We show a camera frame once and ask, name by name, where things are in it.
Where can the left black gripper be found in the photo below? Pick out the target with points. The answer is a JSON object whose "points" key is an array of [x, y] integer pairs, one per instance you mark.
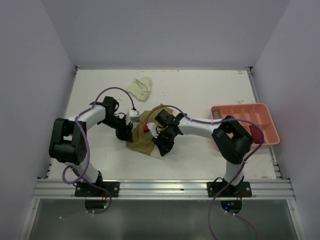
{"points": [[125, 133]]}

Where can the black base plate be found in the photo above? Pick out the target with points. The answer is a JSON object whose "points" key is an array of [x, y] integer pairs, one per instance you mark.
{"points": [[228, 188], [105, 189]]}

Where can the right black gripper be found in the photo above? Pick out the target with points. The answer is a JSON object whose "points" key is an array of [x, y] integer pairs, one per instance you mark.
{"points": [[163, 147]]}

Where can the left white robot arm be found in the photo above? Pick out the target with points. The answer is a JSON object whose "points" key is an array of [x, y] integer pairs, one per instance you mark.
{"points": [[69, 142]]}

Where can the pale green underwear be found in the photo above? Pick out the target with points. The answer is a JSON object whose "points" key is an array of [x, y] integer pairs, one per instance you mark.
{"points": [[141, 88]]}

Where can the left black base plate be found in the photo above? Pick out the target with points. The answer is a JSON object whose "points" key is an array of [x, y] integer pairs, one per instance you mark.
{"points": [[105, 189]]}

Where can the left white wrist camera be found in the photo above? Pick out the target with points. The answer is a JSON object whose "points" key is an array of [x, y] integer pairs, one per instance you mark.
{"points": [[132, 116]]}

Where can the olive and cream underwear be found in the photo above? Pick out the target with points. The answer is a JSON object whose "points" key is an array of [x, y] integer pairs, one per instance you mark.
{"points": [[142, 142]]}

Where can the aluminium mounting rail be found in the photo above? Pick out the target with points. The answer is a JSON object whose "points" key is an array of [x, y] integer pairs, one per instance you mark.
{"points": [[274, 189]]}

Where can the dark red rolled underwear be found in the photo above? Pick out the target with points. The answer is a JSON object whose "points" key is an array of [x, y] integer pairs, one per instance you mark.
{"points": [[256, 134]]}

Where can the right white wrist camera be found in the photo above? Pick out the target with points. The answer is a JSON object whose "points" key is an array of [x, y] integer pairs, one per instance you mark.
{"points": [[151, 128]]}

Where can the pink divided tray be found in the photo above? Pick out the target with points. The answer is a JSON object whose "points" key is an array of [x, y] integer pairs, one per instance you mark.
{"points": [[257, 113]]}

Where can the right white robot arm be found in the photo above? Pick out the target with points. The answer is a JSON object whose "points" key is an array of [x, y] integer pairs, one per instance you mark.
{"points": [[231, 138]]}

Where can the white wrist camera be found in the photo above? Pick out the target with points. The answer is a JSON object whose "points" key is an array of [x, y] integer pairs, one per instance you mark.
{"points": [[132, 116], [151, 128]]}

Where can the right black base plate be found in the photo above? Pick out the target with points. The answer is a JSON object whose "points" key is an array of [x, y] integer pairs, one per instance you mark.
{"points": [[228, 188]]}

